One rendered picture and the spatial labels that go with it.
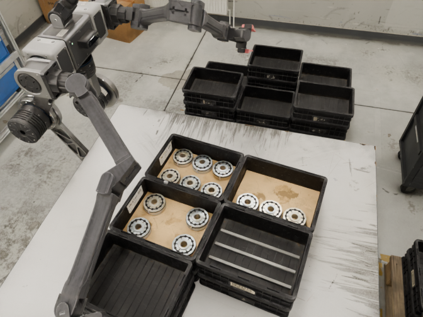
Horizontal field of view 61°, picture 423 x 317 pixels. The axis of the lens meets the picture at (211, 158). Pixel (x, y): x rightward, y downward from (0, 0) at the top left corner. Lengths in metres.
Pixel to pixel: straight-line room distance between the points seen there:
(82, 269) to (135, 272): 0.47
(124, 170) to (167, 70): 2.83
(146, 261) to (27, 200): 1.68
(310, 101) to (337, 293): 1.50
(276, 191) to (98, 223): 0.91
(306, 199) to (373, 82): 2.35
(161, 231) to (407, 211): 1.89
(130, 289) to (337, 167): 1.24
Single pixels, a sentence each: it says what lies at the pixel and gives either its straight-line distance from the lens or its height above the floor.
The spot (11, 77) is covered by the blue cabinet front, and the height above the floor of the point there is 0.45.
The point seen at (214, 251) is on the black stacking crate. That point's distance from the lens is 1.59.
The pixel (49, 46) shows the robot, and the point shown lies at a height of 1.53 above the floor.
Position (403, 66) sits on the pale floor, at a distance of 4.26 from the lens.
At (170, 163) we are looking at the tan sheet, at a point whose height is 0.83.
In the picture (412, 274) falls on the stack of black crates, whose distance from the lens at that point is 2.37.
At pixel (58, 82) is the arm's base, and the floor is 1.47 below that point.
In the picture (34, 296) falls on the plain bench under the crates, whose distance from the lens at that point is 1.85.
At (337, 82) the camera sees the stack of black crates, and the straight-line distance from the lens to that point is 3.19.
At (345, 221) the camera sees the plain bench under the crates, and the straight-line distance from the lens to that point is 1.90.
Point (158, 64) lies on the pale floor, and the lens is 4.01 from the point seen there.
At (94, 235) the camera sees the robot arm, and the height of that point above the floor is 1.30.
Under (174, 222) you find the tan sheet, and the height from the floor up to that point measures 0.83.
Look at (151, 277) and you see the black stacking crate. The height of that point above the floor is 0.83.
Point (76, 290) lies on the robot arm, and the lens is 1.15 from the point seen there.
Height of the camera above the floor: 2.25
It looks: 49 degrees down
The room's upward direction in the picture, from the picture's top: 3 degrees counter-clockwise
